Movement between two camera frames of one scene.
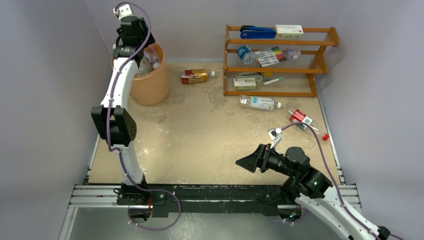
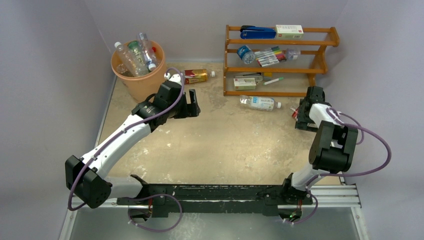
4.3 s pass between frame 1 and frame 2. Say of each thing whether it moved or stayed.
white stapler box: stayed
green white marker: stayed
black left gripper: moved
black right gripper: moved
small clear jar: stayed
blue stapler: stayed
